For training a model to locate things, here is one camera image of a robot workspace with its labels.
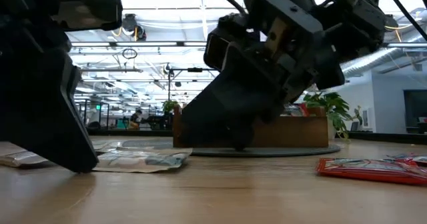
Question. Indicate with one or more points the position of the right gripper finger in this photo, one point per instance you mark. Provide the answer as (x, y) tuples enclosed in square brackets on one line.
[(233, 100), (243, 140)]

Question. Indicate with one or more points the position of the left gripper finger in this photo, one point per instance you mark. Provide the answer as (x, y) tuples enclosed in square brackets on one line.
[(40, 100)]

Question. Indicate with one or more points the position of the wooden tea caddy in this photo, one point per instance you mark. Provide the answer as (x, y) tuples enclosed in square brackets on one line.
[(300, 132)]

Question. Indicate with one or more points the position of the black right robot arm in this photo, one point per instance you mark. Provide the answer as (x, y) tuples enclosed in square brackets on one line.
[(360, 20)]

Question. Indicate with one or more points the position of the round grey woven placemat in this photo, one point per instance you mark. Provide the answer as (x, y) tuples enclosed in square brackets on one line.
[(283, 150)]

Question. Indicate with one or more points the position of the green background plant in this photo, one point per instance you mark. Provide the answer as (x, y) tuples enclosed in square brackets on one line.
[(170, 105)]

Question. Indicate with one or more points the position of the green potted plant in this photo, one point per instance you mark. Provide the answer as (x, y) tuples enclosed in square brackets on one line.
[(330, 107)]

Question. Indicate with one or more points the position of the person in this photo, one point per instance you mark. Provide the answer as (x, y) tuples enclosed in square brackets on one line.
[(136, 119)]

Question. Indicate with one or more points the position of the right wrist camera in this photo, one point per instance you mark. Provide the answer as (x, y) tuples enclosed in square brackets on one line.
[(220, 47)]

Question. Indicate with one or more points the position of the silver ventilation duct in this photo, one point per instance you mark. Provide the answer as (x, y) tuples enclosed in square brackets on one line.
[(377, 62)]

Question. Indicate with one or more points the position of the black aluminium table frame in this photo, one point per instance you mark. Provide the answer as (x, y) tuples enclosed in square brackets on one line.
[(383, 138)]

